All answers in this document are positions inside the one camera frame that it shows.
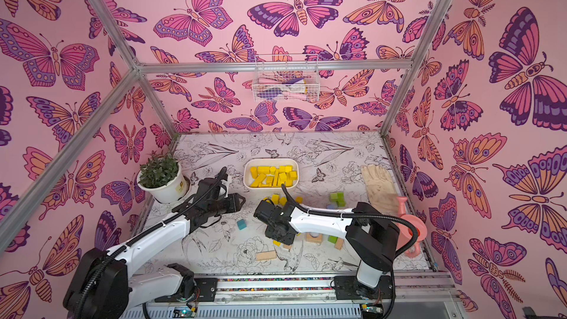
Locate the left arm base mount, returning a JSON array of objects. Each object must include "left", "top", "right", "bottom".
[{"left": 167, "top": 278, "right": 219, "bottom": 302}]

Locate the light green block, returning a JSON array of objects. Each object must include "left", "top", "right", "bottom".
[{"left": 329, "top": 192, "right": 346, "bottom": 208}]

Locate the potted green plant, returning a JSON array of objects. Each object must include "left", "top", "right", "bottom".
[{"left": 137, "top": 153, "right": 190, "bottom": 204}]

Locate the white plastic bin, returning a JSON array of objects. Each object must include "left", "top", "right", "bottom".
[{"left": 243, "top": 158, "right": 300, "bottom": 191}]

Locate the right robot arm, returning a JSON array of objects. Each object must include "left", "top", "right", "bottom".
[{"left": 254, "top": 185, "right": 419, "bottom": 289}]

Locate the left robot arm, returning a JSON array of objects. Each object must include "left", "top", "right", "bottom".
[{"left": 63, "top": 168, "right": 246, "bottom": 318}]

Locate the teal block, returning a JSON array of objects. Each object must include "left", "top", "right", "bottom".
[{"left": 237, "top": 219, "right": 247, "bottom": 230}]

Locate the yellow cylinder block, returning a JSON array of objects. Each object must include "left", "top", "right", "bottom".
[{"left": 250, "top": 167, "right": 258, "bottom": 179}]

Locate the beige work glove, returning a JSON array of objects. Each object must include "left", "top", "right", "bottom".
[{"left": 361, "top": 165, "right": 399, "bottom": 216}]

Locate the natural wood arch block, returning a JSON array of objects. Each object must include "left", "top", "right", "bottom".
[{"left": 305, "top": 233, "right": 323, "bottom": 245}]

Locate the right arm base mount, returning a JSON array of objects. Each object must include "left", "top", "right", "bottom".
[{"left": 331, "top": 276, "right": 394, "bottom": 301}]

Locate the long yellow block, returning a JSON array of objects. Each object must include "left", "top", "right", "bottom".
[{"left": 250, "top": 174, "right": 267, "bottom": 188}]

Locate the pink watering can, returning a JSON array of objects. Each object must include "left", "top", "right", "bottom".
[{"left": 397, "top": 196, "right": 428, "bottom": 258}]

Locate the long natural wood block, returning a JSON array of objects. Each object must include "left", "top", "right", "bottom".
[{"left": 255, "top": 250, "right": 278, "bottom": 261}]

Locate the wire basket on wall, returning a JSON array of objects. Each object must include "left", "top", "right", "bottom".
[{"left": 251, "top": 53, "right": 320, "bottom": 103}]

